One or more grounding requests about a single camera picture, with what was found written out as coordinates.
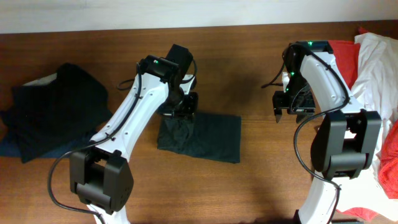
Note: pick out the folded black garment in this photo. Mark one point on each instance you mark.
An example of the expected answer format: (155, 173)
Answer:
(45, 117)

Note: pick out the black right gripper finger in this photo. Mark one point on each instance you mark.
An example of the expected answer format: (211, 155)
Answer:
(278, 116)
(302, 116)

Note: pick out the folded navy blue garment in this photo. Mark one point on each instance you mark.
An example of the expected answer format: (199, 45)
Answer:
(9, 147)

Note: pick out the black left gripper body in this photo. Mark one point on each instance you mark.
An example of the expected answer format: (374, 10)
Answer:
(177, 106)

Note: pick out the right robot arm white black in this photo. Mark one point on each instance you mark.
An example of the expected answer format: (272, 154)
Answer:
(345, 142)

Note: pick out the folded white garment under stack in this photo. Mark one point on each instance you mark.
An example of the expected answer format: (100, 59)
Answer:
(42, 81)

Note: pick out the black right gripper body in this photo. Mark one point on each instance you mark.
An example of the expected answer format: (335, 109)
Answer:
(298, 98)

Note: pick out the dark green t-shirt white print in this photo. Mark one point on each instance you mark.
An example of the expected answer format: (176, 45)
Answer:
(215, 137)

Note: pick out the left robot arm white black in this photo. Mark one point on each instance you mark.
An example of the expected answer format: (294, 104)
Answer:
(99, 173)

